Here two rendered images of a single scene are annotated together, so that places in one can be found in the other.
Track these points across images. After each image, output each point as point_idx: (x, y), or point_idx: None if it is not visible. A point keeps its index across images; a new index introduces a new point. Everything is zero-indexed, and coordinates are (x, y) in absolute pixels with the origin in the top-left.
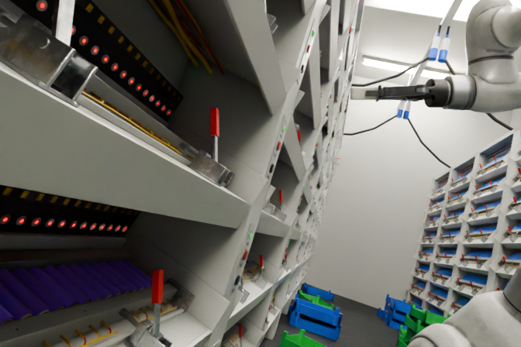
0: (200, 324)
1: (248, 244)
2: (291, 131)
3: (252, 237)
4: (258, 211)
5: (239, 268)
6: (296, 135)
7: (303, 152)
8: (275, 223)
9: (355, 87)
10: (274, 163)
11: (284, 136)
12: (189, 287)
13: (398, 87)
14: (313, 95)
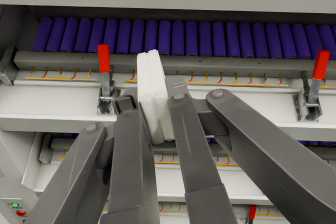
0: None
1: (22, 208)
2: (53, 123)
3: (34, 204)
4: (17, 191)
5: (25, 217)
6: (99, 121)
7: (305, 111)
8: (170, 197)
9: (138, 59)
10: (5, 162)
11: (39, 129)
12: None
13: (55, 179)
14: (228, 5)
